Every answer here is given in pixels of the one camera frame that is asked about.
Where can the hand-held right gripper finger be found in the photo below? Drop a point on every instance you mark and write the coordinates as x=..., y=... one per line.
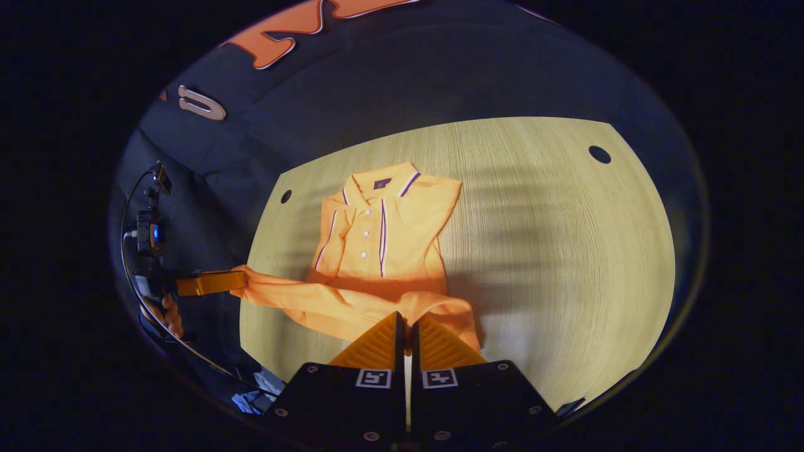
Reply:
x=400, y=351
x=415, y=351

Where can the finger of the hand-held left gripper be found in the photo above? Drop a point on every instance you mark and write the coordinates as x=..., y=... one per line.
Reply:
x=210, y=282

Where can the orange T-shirt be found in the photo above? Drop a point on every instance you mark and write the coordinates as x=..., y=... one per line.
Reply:
x=389, y=251

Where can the person's grey blue clothing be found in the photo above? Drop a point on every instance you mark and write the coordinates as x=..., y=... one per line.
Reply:
x=254, y=395

